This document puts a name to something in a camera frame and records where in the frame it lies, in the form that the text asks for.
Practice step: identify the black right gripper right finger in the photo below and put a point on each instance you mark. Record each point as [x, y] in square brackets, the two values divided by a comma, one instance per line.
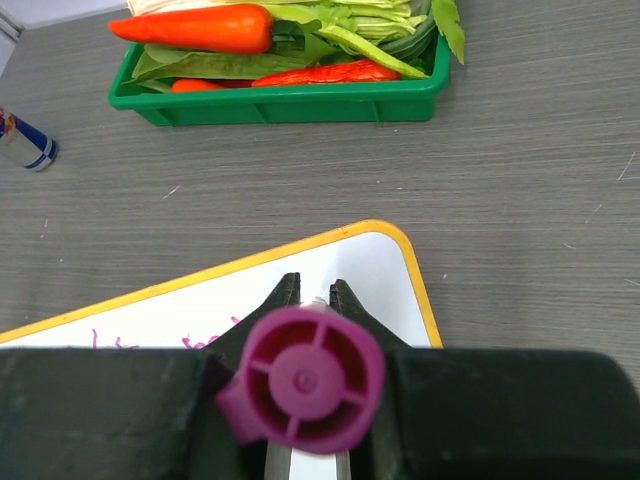
[495, 413]

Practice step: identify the pink capped marker pen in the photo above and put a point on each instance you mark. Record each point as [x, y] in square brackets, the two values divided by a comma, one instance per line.
[308, 383]

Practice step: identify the red bull drink can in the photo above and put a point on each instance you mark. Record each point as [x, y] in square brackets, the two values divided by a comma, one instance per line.
[25, 145]

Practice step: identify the white green leek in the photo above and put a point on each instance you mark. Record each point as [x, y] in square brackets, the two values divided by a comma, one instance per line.
[394, 34]

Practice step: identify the red chili pepper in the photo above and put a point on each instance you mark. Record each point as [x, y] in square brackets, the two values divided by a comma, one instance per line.
[359, 71]

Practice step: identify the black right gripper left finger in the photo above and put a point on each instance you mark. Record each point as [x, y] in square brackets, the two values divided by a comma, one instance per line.
[79, 413]

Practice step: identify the yellow framed whiteboard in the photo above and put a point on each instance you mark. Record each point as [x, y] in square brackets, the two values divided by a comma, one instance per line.
[374, 257]

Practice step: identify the orange carrot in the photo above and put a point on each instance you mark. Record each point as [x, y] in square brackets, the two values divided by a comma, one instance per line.
[235, 29]

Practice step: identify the green plastic vegetable tray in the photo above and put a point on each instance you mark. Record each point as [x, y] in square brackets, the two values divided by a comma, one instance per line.
[399, 101]

